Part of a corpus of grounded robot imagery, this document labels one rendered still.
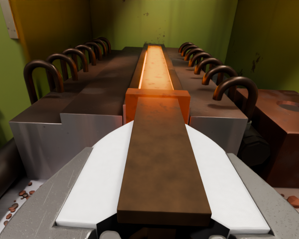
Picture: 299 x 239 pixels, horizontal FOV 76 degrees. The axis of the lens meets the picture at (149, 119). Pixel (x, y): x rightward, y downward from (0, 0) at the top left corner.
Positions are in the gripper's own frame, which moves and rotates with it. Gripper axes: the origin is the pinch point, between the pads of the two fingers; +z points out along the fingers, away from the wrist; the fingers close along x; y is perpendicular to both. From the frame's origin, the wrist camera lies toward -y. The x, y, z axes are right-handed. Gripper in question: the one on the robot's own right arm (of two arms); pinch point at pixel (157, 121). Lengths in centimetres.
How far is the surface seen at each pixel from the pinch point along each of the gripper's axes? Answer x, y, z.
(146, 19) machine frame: -2, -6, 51
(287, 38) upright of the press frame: 22.5, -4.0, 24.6
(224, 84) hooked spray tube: 5.8, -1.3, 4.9
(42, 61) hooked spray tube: -11.6, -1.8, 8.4
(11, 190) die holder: -13.1, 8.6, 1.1
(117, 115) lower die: -3.2, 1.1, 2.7
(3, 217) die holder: -12.0, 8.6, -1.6
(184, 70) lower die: 4.5, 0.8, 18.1
